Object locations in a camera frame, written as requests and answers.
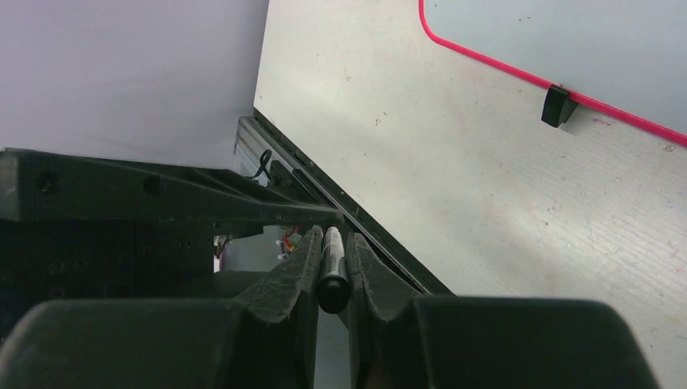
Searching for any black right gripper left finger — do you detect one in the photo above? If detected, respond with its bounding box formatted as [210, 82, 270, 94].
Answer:
[1, 226, 323, 388]

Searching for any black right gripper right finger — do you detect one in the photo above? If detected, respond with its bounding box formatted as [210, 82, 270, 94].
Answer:
[346, 233, 659, 388]

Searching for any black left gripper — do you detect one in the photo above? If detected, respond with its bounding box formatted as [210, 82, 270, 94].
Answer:
[1, 148, 344, 340]

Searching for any black whiteboard marker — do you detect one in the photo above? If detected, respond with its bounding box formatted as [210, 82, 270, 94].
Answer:
[315, 227, 351, 314]

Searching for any pink-framed whiteboard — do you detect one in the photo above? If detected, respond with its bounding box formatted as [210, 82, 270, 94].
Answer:
[418, 1, 686, 145]

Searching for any black whiteboard clip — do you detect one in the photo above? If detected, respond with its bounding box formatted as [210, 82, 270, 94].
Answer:
[541, 85, 578, 128]

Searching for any aluminium table frame rail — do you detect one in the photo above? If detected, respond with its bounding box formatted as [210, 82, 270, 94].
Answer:
[234, 116, 301, 186]

